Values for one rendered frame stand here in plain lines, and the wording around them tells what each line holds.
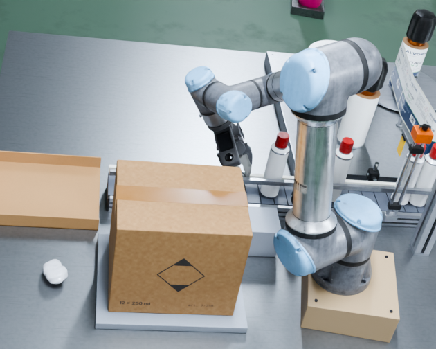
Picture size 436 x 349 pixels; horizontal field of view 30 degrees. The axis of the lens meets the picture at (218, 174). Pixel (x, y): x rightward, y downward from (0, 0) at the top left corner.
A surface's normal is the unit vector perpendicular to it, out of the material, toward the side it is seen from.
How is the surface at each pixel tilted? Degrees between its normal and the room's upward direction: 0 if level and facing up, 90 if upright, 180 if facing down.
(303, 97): 86
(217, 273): 90
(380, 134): 0
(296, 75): 85
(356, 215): 5
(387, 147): 0
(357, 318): 90
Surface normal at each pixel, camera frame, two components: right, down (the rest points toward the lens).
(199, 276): 0.09, 0.64
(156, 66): 0.15, -0.77
